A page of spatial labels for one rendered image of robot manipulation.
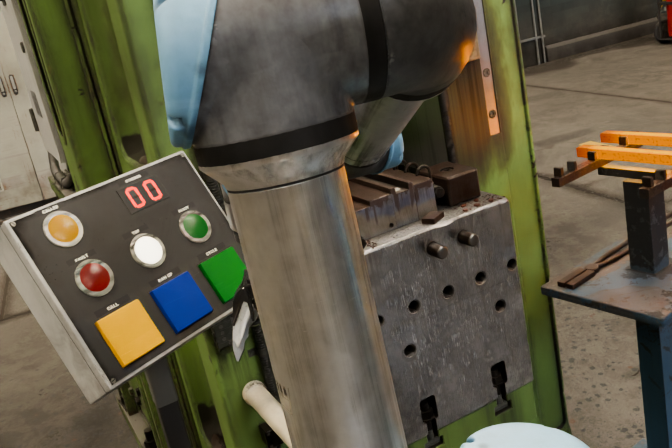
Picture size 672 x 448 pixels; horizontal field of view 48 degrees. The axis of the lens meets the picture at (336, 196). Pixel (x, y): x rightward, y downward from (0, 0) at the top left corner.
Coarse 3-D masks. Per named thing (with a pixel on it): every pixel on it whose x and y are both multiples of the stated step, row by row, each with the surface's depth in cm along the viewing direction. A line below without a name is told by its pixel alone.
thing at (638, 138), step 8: (600, 136) 182; (608, 136) 180; (616, 136) 179; (632, 136) 175; (640, 136) 174; (648, 136) 172; (656, 136) 170; (664, 136) 169; (640, 144) 174; (648, 144) 173; (656, 144) 171; (664, 144) 170
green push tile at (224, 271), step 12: (228, 252) 125; (204, 264) 121; (216, 264) 122; (228, 264) 124; (240, 264) 125; (216, 276) 121; (228, 276) 123; (240, 276) 124; (216, 288) 120; (228, 288) 122; (228, 300) 121
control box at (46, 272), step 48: (96, 192) 116; (144, 192) 121; (192, 192) 127; (0, 240) 108; (48, 240) 108; (96, 240) 112; (192, 240) 122; (48, 288) 105; (144, 288) 113; (48, 336) 109; (96, 336) 106; (192, 336) 115; (96, 384) 105
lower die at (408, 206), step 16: (400, 176) 164; (416, 176) 162; (352, 192) 160; (368, 192) 158; (384, 192) 156; (400, 192) 155; (416, 192) 157; (432, 192) 159; (368, 208) 152; (384, 208) 154; (400, 208) 156; (416, 208) 158; (432, 208) 159; (368, 224) 153; (384, 224) 155; (400, 224) 156
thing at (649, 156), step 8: (584, 152) 173; (600, 152) 169; (608, 152) 168; (616, 152) 166; (624, 152) 164; (632, 152) 163; (640, 152) 162; (648, 152) 161; (656, 152) 159; (664, 152) 158; (616, 160) 167; (624, 160) 165; (632, 160) 163; (640, 160) 162; (648, 160) 160; (656, 160) 159; (664, 160) 157
